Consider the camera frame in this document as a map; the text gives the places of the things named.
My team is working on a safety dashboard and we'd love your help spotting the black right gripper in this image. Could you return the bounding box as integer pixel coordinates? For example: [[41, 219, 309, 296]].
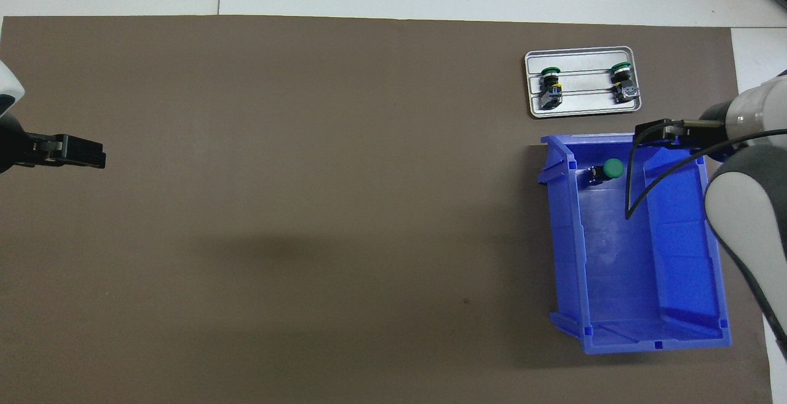
[[635, 101, 737, 160]]

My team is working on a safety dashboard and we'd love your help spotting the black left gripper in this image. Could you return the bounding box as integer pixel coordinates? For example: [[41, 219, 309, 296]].
[[0, 114, 107, 175]]

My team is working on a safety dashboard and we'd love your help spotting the green push button switch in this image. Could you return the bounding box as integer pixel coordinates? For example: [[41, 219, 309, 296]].
[[539, 66, 564, 111], [587, 158, 625, 186], [610, 61, 641, 105]]

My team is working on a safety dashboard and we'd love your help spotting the grey metal tray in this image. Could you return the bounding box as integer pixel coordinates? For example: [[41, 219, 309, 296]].
[[524, 46, 643, 119]]

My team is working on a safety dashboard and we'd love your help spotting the blue plastic storage bin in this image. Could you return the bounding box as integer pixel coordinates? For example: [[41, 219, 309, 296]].
[[537, 131, 733, 355]]

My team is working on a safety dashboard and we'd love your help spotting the brown table mat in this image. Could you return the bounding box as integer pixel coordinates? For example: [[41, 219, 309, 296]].
[[0, 15, 774, 404]]

